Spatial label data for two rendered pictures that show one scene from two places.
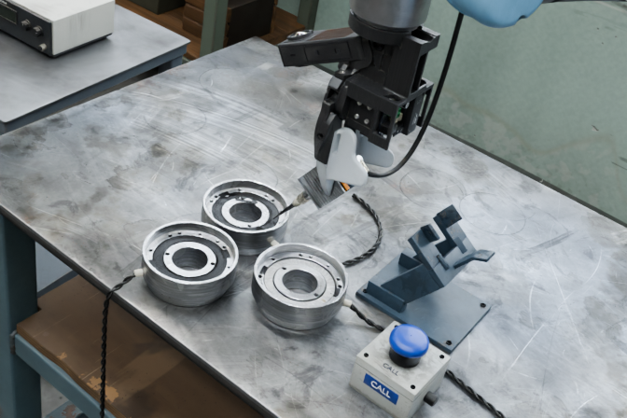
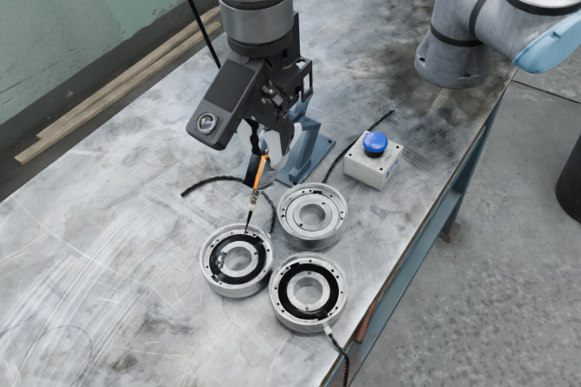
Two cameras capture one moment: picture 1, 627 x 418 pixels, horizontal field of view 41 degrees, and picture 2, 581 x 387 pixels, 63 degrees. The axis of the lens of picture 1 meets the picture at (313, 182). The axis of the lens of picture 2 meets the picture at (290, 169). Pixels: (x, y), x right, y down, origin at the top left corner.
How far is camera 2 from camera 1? 0.79 m
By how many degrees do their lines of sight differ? 60
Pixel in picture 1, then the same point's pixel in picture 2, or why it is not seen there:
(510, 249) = not seen: hidden behind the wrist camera
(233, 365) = (386, 255)
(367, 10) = (286, 25)
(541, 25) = not seen: outside the picture
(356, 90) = (290, 85)
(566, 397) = (350, 96)
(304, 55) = (237, 120)
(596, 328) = not seen: hidden behind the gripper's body
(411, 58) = (296, 28)
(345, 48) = (261, 77)
